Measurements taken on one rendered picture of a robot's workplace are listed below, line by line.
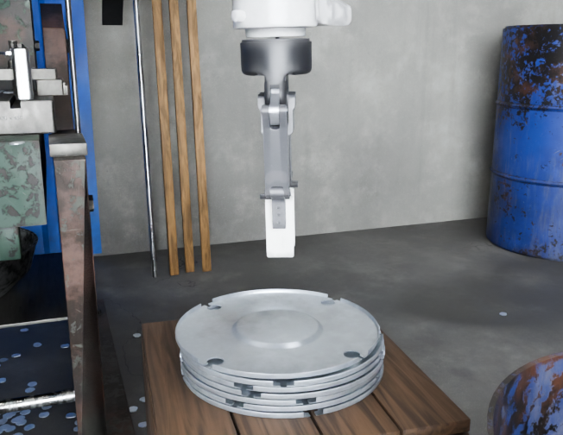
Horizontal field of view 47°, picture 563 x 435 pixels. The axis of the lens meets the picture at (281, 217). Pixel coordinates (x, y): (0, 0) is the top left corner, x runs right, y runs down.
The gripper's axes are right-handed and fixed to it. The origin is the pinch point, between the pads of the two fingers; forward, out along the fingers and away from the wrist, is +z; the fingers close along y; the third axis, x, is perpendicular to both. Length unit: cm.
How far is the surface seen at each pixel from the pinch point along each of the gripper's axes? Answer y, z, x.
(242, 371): -0.8, 19.2, -5.3
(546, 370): 7.9, 14.1, 27.9
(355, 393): -3.9, 23.9, 8.8
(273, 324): -14.8, 19.4, -2.3
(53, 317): -38, 29, -45
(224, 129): -189, 15, -33
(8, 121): -41, -7, -50
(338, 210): -208, 54, 13
